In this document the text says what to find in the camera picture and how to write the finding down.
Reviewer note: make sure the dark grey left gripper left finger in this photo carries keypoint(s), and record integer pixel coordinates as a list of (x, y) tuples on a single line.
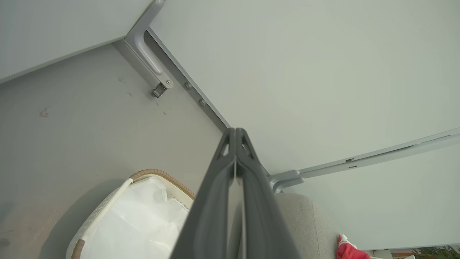
[(212, 201)]

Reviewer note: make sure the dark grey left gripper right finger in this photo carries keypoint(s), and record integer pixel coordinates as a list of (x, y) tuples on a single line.
[(260, 208)]

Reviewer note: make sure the red white striped sports garment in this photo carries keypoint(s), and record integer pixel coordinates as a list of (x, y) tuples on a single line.
[(350, 250)]

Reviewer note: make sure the white clothing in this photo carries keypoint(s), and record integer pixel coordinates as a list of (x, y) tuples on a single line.
[(140, 223)]

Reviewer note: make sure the grey fabric cushion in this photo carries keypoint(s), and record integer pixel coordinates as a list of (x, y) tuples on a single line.
[(305, 226)]

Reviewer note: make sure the green plant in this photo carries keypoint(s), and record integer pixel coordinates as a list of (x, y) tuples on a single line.
[(436, 253)]

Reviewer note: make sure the grey partition base rail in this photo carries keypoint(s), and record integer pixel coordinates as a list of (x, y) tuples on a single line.
[(194, 93)]

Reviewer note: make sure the grey partition post double foot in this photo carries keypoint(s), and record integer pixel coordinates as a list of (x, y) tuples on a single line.
[(359, 160)]

